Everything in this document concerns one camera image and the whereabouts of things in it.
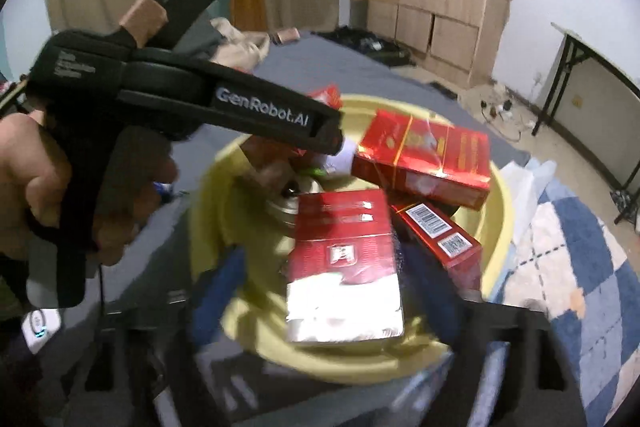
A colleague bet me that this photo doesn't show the red silver cigarette carton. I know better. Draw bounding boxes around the red silver cigarette carton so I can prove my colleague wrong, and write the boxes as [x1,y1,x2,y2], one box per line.
[286,188,404,345]

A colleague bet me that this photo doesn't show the blue white checkered blanket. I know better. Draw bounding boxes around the blue white checkered blanket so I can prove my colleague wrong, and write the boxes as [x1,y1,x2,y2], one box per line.
[490,159,639,426]

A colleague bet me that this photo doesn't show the silver round tin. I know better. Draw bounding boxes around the silver round tin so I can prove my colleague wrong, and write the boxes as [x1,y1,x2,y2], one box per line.
[265,176,323,230]

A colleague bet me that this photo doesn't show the red barcode cigarette box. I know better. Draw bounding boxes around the red barcode cigarette box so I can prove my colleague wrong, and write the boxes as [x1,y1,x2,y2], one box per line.
[387,192,483,291]

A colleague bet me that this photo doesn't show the white dome light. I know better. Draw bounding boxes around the white dome light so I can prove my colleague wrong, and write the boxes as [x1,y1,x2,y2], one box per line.
[319,139,358,179]

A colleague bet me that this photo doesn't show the glossy red carton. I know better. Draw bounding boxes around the glossy red carton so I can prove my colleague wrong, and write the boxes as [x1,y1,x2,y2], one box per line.
[352,109,491,210]

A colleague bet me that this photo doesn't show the beige clothing pile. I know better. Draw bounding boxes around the beige clothing pile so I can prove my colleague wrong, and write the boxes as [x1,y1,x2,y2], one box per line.
[209,17,271,72]

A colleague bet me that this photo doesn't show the person's left hand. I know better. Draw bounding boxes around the person's left hand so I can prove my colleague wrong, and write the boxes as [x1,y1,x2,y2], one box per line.
[0,109,179,268]

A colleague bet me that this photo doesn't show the yellow oval plastic tray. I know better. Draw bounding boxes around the yellow oval plastic tray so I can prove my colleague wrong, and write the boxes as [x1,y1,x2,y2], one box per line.
[190,94,513,385]

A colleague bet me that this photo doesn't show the black folding table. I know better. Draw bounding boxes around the black folding table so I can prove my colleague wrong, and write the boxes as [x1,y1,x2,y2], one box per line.
[532,24,639,225]

